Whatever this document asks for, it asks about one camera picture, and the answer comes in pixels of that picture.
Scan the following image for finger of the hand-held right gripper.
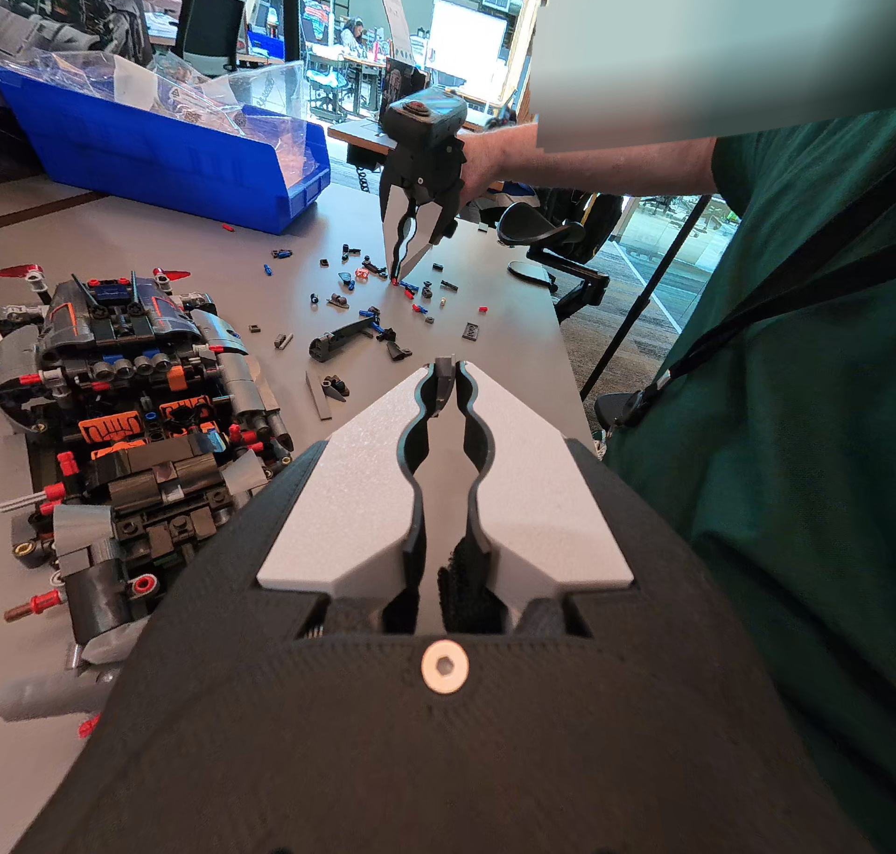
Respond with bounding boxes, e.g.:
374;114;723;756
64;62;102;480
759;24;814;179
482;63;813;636
382;185;421;285
395;203;461;284

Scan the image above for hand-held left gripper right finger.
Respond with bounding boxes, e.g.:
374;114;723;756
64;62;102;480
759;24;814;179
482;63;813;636
455;360;636;627

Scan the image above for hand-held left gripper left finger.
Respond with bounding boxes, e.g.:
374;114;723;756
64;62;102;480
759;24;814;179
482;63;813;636
256;367;438;620

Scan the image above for dark grey lego liftarm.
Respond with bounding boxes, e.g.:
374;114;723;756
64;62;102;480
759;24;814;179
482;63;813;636
434;357;460;418

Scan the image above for grey black lego car model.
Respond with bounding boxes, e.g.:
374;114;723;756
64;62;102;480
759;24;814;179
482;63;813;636
0;262;295;737

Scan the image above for person's right forearm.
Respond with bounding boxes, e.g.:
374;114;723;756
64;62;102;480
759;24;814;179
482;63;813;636
490;122;718;198

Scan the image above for scattered small lego pieces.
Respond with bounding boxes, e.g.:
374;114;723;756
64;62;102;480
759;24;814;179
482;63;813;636
223;223;491;326

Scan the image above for dark grey long lego beam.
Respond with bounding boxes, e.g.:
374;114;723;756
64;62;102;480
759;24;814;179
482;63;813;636
309;317;375;364

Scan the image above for person's right hand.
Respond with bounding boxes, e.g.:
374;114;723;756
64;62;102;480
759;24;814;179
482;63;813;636
458;132;506;204

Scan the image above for white board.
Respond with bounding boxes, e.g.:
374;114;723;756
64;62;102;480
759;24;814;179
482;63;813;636
427;0;509;86

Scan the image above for black office chair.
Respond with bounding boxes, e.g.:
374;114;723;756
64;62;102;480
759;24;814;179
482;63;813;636
496;196;625;324

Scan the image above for black pole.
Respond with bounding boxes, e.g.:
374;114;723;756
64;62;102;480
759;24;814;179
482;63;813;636
580;195;714;401

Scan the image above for blue plastic bin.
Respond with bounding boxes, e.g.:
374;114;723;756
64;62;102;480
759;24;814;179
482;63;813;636
0;66;331;235

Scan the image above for person's green shirt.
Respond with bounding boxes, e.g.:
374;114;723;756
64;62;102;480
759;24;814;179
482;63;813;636
602;108;896;854

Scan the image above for black high-back chair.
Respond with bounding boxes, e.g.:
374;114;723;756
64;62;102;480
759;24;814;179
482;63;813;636
174;0;251;76

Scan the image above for pile of clear plastic bags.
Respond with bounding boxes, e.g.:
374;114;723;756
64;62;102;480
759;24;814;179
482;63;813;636
0;49;309;169

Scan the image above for black lanyard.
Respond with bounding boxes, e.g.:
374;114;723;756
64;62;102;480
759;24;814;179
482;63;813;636
616;168;896;429

